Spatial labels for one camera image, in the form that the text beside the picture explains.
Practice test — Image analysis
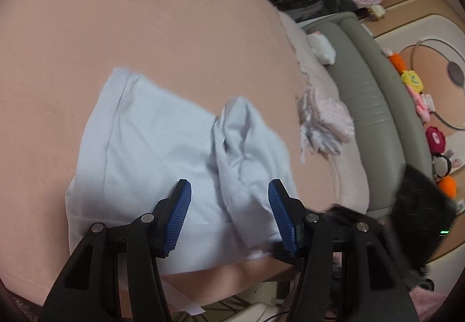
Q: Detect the white shirt with navy trim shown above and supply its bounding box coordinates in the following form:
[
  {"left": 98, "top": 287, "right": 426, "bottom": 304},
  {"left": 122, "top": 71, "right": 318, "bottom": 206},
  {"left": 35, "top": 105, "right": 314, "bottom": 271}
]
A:
[{"left": 65, "top": 66, "right": 300, "bottom": 315}]

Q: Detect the orange carrot plush toy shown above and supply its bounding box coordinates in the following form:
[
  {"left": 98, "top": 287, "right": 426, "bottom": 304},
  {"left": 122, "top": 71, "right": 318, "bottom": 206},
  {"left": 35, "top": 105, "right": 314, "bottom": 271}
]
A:
[{"left": 381, "top": 48, "right": 407, "bottom": 74}]

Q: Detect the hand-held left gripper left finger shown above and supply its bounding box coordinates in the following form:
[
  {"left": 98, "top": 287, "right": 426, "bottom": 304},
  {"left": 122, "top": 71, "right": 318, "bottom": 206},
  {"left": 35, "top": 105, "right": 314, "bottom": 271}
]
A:
[{"left": 38, "top": 179, "right": 192, "bottom": 322}]

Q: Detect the grey round disc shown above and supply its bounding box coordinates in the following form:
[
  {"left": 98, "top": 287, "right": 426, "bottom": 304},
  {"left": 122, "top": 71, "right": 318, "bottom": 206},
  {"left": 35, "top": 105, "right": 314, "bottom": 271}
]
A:
[{"left": 447, "top": 59, "right": 465, "bottom": 85}]

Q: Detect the white and black plush toy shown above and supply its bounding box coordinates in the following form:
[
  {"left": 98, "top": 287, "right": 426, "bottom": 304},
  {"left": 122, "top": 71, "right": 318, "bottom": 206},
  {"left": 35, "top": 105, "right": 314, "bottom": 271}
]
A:
[{"left": 432, "top": 150, "right": 465, "bottom": 177}]

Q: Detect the white folded garment with strap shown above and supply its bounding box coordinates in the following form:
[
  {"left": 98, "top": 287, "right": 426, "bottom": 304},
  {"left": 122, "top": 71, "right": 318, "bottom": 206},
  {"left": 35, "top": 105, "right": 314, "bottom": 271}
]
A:
[{"left": 298, "top": 84, "right": 344, "bottom": 165}]

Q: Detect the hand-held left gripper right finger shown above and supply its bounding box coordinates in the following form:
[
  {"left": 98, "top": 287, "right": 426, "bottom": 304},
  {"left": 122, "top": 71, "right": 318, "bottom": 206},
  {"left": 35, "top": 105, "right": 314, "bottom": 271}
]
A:
[{"left": 268, "top": 179, "right": 418, "bottom": 322}]

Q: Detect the pink plush toy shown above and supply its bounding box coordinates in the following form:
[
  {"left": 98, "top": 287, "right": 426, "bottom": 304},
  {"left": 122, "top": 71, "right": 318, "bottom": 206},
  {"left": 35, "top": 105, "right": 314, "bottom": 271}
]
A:
[{"left": 407, "top": 84, "right": 437, "bottom": 123}]

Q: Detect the white cushion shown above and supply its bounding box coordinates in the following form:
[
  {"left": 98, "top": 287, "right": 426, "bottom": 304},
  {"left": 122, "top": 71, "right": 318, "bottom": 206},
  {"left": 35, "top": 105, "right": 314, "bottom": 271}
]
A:
[{"left": 232, "top": 302, "right": 291, "bottom": 322}]

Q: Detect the magenta plush toy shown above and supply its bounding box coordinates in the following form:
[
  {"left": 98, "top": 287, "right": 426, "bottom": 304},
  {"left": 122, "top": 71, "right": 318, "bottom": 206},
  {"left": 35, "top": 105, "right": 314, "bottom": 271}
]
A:
[{"left": 425, "top": 126, "right": 447, "bottom": 154}]

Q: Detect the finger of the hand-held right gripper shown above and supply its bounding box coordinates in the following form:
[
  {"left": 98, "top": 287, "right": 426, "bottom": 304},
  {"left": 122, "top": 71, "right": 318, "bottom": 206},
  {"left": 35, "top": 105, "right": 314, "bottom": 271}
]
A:
[{"left": 325, "top": 205, "right": 386, "bottom": 233}]

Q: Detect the beige waffle blanket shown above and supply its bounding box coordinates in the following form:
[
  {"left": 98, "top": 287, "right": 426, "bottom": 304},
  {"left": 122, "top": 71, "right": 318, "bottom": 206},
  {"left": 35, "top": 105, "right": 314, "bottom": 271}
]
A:
[
  {"left": 327, "top": 137, "right": 371, "bottom": 212},
  {"left": 278, "top": 12, "right": 338, "bottom": 90}
]

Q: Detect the pink sheeted bed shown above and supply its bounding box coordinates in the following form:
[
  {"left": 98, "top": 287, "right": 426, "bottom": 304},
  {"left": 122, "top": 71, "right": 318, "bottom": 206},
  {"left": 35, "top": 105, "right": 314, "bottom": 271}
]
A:
[{"left": 0, "top": 0, "right": 371, "bottom": 322}]

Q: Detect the small white folded cloth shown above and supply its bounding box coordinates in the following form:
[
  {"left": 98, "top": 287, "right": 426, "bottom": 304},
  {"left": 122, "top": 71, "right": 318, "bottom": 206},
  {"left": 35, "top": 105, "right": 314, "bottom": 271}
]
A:
[{"left": 307, "top": 32, "right": 337, "bottom": 65}]

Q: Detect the yellow plush toy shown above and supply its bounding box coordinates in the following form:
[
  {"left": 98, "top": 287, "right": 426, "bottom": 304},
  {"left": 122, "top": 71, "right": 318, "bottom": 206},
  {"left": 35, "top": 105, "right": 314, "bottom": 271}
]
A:
[{"left": 400, "top": 70, "right": 424, "bottom": 94}]

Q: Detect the grey green padded headboard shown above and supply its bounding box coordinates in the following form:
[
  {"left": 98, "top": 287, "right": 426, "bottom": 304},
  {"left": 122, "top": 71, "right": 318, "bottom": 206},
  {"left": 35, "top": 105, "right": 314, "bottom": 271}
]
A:
[{"left": 303, "top": 12, "right": 437, "bottom": 217}]

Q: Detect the orange round plush toy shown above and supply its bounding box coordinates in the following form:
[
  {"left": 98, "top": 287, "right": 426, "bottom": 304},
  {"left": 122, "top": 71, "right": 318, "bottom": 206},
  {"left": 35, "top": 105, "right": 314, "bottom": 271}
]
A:
[{"left": 438, "top": 175, "right": 457, "bottom": 197}]

